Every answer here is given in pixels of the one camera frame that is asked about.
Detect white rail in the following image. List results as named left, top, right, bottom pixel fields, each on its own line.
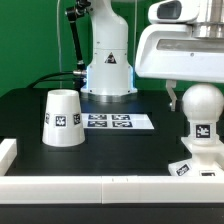
left=0, top=176, right=224, bottom=204
left=0, top=139, right=17, bottom=176

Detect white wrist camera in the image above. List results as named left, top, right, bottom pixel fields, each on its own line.
left=148, top=0, right=200, bottom=24

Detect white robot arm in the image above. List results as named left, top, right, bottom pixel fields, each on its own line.
left=82, top=0, right=224, bottom=101

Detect white marker sheet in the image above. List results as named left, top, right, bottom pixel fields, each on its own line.
left=82, top=113, right=154, bottom=130

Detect white lamp bulb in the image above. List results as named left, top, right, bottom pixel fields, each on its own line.
left=182, top=84, right=224, bottom=145

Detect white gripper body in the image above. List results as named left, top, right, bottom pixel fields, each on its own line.
left=135, top=24, right=224, bottom=83

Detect white left rail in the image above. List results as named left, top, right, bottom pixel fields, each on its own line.
left=0, top=139, right=17, bottom=176

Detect black cable conduit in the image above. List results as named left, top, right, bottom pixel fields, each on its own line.
left=27, top=0, right=92, bottom=90

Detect white lamp base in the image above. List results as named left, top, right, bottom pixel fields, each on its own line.
left=168, top=137, right=224, bottom=177

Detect thin grey cable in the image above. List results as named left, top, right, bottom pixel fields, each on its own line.
left=56, top=0, right=64, bottom=89

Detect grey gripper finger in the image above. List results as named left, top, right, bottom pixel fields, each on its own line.
left=166, top=80, right=177, bottom=111

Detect white lamp shade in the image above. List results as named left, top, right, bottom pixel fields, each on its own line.
left=42, top=89, right=85, bottom=147

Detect white front rail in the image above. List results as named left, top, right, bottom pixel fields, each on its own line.
left=0, top=176, right=224, bottom=204

